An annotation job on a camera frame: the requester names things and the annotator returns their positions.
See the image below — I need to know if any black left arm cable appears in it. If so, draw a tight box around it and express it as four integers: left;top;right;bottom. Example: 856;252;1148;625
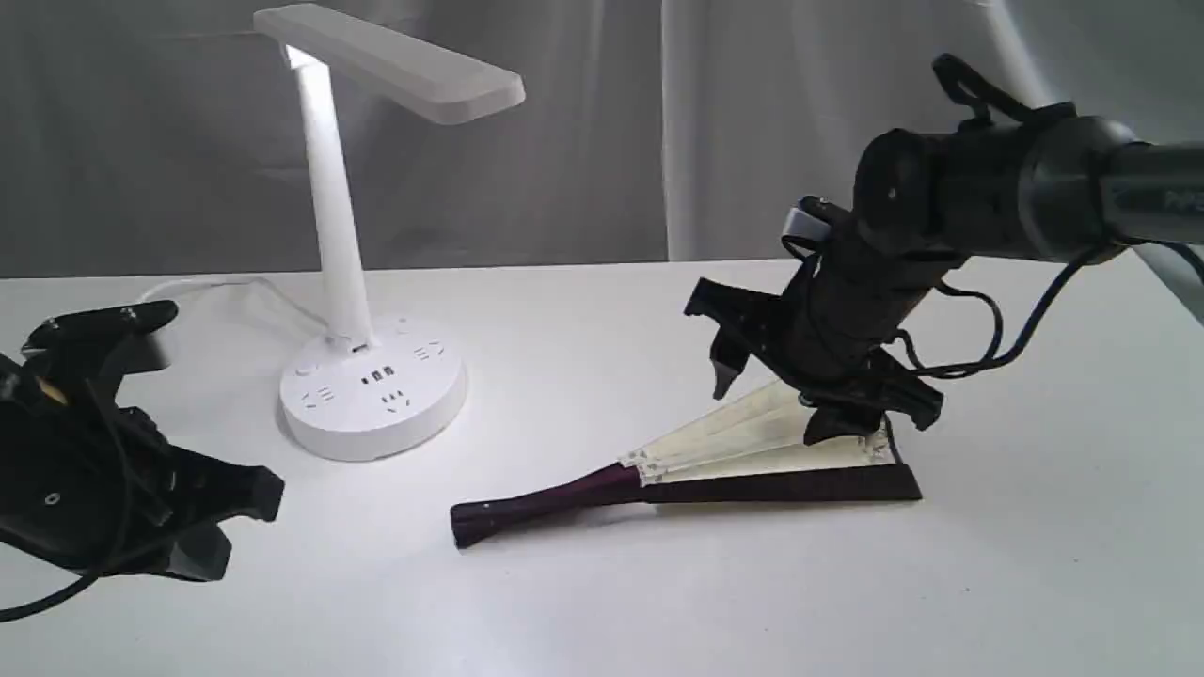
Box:
0;376;189;624

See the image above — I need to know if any folding paper fan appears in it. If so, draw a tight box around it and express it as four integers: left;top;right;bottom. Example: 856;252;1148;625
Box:
449;381;922;549

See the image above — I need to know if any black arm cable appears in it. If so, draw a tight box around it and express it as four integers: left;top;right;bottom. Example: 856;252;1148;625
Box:
884;52;1204;379
0;376;189;624

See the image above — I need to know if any white desk lamp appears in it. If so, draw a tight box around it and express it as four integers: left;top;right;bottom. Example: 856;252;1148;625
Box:
253;2;526;463

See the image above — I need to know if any grey backdrop curtain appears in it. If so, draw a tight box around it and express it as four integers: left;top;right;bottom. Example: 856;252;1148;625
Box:
1;1;1202;277

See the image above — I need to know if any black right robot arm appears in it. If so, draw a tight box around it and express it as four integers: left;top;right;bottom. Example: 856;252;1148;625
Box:
685;110;1203;443

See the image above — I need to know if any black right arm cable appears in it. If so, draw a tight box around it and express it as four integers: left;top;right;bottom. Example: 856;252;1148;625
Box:
884;52;1204;379

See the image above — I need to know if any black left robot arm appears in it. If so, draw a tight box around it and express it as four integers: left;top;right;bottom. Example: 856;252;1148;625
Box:
1;300;285;582

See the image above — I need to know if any white power cable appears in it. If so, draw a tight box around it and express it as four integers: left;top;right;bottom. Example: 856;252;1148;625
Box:
136;275;330;332

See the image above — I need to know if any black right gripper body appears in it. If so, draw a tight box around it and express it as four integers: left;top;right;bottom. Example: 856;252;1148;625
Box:
780;226;951;396

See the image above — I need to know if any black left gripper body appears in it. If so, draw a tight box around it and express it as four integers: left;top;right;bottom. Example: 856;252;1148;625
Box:
2;358;181;575

